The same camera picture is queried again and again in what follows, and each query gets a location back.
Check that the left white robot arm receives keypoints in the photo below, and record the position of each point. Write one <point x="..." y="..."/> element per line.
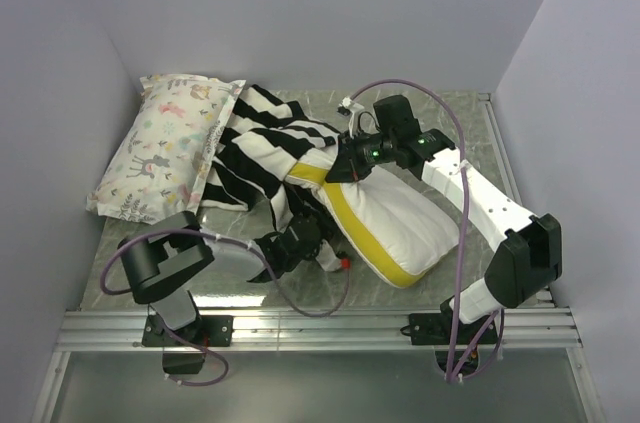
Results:
<point x="158" y="264"/>

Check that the floral patterned pillow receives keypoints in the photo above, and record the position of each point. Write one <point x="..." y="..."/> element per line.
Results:
<point x="162" y="165"/>

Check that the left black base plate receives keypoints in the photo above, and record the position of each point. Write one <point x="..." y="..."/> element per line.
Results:
<point x="207" y="330"/>

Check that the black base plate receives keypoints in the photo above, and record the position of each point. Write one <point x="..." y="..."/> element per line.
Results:
<point x="434" y="329"/>
<point x="207" y="330"/>

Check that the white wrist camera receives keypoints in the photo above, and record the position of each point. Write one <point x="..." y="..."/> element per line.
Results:
<point x="340" y="263"/>
<point x="353" y="110"/>

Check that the white pillow yellow edge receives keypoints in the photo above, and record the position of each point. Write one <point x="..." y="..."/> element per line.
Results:
<point x="398" y="232"/>

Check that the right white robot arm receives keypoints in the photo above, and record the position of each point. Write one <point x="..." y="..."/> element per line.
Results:
<point x="507" y="227"/>

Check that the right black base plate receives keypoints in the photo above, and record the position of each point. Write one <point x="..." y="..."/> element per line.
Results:
<point x="434" y="329"/>

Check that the black white striped pillowcase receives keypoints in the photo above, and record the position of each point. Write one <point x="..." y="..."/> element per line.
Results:
<point x="263" y="141"/>

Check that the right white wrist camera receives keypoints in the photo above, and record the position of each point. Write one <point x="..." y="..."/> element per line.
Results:
<point x="353" y="110"/>

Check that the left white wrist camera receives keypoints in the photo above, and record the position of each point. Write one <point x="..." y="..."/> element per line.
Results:
<point x="340" y="263"/>

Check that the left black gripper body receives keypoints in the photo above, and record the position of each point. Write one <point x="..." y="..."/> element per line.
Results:
<point x="324" y="224"/>

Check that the aluminium mounting rail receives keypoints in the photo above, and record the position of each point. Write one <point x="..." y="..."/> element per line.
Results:
<point x="280" y="330"/>

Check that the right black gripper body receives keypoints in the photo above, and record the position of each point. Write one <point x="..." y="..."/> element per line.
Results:
<point x="363" y="154"/>

